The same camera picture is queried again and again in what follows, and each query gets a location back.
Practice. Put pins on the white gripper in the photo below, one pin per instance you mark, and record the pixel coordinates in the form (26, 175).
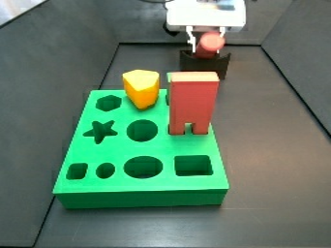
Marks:
(204, 14)

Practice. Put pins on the red oval cylinder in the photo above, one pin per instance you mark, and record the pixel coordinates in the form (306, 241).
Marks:
(211, 42)

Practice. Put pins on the black cradle fixture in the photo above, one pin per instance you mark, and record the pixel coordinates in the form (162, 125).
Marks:
(215, 64)

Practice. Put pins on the green shape sorter board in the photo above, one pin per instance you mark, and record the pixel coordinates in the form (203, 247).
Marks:
(124, 162)

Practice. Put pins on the red arch block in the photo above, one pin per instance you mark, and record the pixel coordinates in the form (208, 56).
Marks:
(192, 97)

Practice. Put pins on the yellow pentagon block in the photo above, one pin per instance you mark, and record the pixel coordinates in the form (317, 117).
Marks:
(142, 87)

